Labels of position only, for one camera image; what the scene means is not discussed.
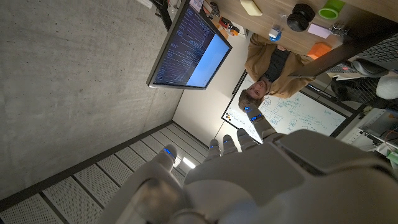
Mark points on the whiteboard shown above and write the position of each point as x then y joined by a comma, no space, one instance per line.
304,116

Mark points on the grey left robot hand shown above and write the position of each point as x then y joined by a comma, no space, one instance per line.
264,186

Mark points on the long ceiling light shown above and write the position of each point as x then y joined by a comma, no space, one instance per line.
188,162

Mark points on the black round device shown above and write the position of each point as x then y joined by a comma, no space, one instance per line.
300,17

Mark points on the green cup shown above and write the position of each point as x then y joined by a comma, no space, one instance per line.
331,9

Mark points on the person in tan jacket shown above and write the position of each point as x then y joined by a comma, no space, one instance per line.
270,71

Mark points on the computer monitor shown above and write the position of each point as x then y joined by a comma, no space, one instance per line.
189,53

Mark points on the black computer mouse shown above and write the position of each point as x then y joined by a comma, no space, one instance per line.
370,68

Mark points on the yellow sticky note pad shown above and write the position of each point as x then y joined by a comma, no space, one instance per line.
251,7

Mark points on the purple sticky note pad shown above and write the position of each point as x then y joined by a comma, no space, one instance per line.
319,31

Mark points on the orange cube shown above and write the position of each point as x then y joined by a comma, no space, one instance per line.
318,50

